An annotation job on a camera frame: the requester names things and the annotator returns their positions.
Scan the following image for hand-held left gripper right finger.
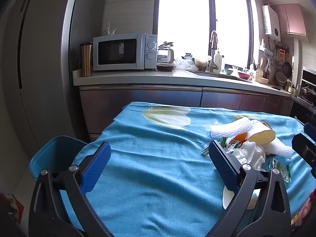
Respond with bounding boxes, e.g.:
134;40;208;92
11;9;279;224
209;140;292;237

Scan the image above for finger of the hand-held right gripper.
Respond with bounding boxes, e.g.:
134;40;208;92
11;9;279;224
291;133;316;176
304;122;316;141

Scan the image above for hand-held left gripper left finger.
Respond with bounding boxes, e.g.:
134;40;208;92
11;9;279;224
28;142;114;237

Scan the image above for white foam fruit net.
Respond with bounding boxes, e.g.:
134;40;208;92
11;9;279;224
264;137;295;160
209;117;257;139

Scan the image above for green snack wrapper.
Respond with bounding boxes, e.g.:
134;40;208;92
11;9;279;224
201;137;241;156
268;159;293;183

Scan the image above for white tissue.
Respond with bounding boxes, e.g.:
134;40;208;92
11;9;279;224
232;141;266;171

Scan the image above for white paper bowl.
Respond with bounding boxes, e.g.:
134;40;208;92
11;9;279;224
222;185;262;210

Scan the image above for orange peel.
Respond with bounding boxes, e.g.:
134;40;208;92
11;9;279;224
232;132;248;144

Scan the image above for blue plastic trash bin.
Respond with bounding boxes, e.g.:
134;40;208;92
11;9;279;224
28;135;88;181

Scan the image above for paper cup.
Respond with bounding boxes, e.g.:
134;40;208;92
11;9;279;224
247;121;276;147

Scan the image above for black built-in oven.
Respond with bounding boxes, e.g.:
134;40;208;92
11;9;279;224
289;99;316;126

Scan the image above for pot with glass lid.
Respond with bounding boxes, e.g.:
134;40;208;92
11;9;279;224
300;84;316;102

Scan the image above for stack of plates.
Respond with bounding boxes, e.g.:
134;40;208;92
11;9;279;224
275;71;288;86

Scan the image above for blue floral tablecloth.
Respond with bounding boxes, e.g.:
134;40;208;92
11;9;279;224
59;101;316;237

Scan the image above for brown base cabinets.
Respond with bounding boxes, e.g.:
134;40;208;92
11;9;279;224
79;85;294;141

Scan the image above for red bag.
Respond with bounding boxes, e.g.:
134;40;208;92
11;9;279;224
0;193;25;228

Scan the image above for white kitchen counter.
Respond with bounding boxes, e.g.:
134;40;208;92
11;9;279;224
73;68;293;97

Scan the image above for white soap bottle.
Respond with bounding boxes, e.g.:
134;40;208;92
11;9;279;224
213;51;223;73

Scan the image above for plastic bag of food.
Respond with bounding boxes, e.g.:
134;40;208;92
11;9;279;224
195;58;210;71

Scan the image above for brown steel thermos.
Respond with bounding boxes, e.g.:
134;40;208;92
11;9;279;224
79;42;93;77

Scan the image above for clear plastic bag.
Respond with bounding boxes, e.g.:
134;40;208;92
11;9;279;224
174;57;198;71

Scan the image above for white water heater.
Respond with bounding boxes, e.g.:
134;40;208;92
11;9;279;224
262;4;281;42

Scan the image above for grey refrigerator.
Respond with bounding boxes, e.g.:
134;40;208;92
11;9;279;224
0;0;109;158

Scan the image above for steel kitchen faucet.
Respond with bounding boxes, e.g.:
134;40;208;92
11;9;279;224
209;30;220;72

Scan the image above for dark food container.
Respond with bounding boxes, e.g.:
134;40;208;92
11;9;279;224
156;63;175;72

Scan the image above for white microwave oven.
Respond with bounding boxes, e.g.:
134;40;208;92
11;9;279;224
93;33;158;71

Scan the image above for glass kettle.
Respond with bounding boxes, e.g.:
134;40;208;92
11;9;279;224
157;41;175;65

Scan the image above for small white figurine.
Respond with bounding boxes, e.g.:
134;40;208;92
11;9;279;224
104;22;118;36

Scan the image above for kitchen window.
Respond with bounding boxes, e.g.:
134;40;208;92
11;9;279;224
152;0;260;71

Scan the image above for blue wall shelf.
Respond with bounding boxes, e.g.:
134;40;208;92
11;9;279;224
259;46;274;57

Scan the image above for pink wall cabinet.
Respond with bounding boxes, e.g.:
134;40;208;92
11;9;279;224
270;4;307;36

